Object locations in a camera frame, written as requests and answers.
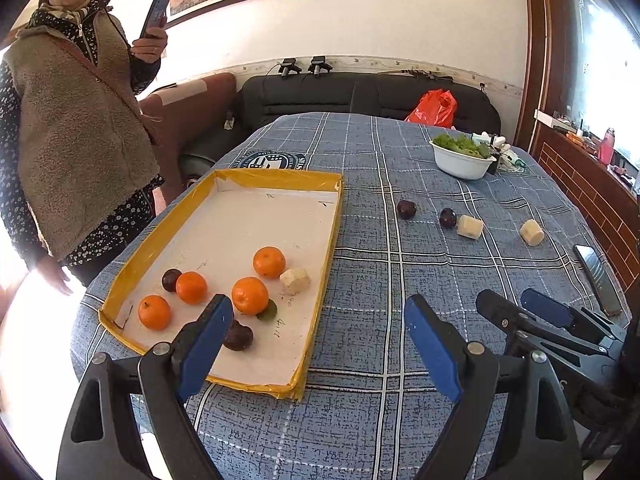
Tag white bowl with greens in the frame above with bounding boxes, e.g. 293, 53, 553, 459
430, 133, 497, 181

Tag blue plaid tablecloth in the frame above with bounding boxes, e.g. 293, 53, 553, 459
69, 110, 634, 480

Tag black phone on table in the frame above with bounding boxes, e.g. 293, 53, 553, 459
573, 245, 623, 318

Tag yellow-rimmed white tray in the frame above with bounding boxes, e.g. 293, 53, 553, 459
99, 169, 343, 400

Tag white bottles behind bowl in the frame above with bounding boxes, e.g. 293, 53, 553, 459
472, 132, 526, 174

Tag dark plum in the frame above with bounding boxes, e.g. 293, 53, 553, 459
396, 200, 416, 220
439, 208, 458, 229
162, 269, 182, 292
224, 320, 254, 351

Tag small orange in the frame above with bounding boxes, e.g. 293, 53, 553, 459
138, 295, 172, 332

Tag red plastic bag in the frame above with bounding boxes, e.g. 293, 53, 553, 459
406, 89, 458, 129

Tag smartphone in woman's hand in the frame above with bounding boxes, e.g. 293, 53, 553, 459
140, 0, 170, 38

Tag large orange with stem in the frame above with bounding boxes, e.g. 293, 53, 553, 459
231, 276, 270, 315

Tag brown armchair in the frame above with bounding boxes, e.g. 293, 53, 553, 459
139, 73, 241, 211

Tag black sofa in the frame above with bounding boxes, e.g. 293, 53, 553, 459
178, 70, 501, 184

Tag woman in fleece vest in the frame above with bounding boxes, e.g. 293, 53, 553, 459
1, 0, 167, 292

